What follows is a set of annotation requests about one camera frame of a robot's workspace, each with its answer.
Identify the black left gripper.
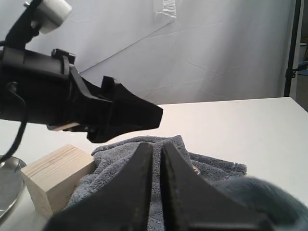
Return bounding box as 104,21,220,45
0,47,117,132

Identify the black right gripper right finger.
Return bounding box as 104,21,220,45
160,142,273,231

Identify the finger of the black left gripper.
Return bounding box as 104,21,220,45
87,82,163,143

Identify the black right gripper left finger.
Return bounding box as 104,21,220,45
44,142,153,231

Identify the light wooden cube block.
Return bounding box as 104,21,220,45
21,144,96,218

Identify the grey fleece cloth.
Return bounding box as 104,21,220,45
67,135,308,231

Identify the grey backdrop cloth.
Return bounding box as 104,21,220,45
0,0,299,126

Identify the round stainless steel plate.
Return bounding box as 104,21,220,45
0,157,26,219

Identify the black backdrop stand pole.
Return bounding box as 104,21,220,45
283,0,302,97

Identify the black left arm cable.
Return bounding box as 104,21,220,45
0,81,28,169

